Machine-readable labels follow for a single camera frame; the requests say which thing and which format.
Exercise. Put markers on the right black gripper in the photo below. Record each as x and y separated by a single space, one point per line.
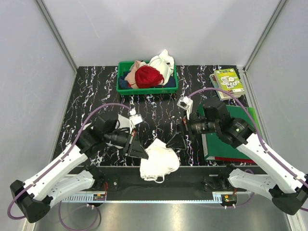
177 141

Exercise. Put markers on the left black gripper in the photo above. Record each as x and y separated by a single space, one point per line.
136 149

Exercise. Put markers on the white bra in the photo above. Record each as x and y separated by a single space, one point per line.
161 162

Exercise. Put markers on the white mesh laundry bag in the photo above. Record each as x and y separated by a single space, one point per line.
121 123

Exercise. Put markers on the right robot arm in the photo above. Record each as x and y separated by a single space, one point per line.
284 185

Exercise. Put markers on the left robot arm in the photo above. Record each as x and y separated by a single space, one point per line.
88 143

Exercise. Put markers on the green plastic basket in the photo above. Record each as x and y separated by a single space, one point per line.
124 66

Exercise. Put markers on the dark blue garment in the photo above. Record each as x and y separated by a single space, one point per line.
124 85

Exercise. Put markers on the lower book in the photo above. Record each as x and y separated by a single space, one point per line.
222 96

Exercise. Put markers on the light green plastic folder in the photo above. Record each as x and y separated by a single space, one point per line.
252 113

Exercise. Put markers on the red garment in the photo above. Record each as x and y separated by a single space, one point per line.
148 77

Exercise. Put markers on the beige garment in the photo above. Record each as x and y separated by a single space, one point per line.
130 78

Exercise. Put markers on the green cover book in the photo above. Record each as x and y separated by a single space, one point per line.
228 80

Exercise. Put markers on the white garment in basket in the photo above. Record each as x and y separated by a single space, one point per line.
163 62

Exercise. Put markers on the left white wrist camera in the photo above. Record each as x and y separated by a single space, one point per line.
134 118

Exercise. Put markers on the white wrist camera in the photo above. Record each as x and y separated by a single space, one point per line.
186 104
134 118

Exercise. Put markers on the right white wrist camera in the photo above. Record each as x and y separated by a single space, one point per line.
186 104

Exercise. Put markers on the green ring binder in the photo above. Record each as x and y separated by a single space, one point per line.
219 151

